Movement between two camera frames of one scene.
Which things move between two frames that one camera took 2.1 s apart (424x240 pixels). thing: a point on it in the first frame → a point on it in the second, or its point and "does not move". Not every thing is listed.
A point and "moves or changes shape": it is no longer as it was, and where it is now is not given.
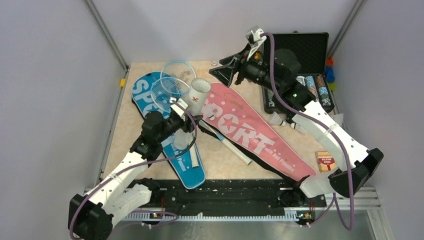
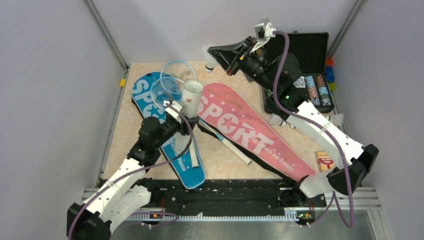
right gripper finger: (224, 73) → (229, 60)
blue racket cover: (152, 92) does not move
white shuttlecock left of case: (276, 119) does not move
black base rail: (229, 197) does not move
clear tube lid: (215, 145) does not move
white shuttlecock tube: (198, 97) moves or changes shape
